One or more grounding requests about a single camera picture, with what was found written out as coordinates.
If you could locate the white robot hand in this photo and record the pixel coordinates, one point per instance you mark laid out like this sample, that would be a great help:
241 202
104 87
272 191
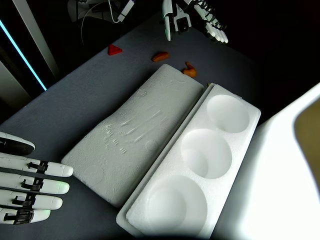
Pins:
168 25
15 172

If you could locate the white foam lid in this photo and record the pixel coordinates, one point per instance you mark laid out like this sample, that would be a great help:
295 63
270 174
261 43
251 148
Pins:
130 130

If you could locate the white foam tray three wells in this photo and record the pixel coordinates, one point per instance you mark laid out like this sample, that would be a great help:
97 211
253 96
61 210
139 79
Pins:
172 172

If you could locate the orange carrot toy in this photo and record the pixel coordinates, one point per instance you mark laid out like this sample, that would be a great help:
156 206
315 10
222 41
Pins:
160 57

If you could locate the white plug adapter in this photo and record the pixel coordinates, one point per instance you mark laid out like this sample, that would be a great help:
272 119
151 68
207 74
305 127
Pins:
125 11

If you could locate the orange drumstick toy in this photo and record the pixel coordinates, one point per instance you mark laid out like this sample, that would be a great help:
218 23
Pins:
190 72

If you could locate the red triangle block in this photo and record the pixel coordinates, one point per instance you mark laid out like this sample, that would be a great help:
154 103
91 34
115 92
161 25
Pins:
114 50

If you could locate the grey table cloth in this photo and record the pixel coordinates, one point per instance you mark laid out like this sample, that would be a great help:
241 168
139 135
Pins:
75 100

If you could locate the cyan light strip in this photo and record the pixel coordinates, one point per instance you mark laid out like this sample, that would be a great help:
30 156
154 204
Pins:
25 57

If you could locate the large white rounded shell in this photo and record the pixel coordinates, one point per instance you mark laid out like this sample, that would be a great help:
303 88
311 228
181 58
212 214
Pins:
270 187

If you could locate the white post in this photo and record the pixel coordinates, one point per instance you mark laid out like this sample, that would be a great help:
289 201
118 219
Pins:
37 37

